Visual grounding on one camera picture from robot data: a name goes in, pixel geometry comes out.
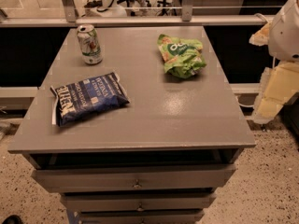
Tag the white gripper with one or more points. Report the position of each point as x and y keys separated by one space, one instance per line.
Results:
x=286 y=34

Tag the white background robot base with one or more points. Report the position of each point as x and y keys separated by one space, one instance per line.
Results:
x=104 y=8

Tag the green snack bag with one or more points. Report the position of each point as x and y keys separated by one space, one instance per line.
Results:
x=182 y=57

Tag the grey drawer cabinet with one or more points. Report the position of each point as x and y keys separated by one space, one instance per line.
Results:
x=168 y=122

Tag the blue potato chip bag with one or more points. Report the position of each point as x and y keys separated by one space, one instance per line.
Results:
x=91 y=95

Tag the top grey drawer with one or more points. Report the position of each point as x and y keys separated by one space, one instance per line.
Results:
x=134 y=178

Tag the grey drawer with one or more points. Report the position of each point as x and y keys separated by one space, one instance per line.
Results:
x=139 y=202
x=187 y=216
x=134 y=178

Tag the bottom grey drawer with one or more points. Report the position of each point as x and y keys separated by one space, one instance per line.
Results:
x=187 y=216

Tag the middle grey drawer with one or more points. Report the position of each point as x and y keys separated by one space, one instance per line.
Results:
x=139 y=202

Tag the black shoe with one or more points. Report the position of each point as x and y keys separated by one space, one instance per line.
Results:
x=13 y=219

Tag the metal railing frame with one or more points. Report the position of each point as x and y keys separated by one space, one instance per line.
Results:
x=71 y=13

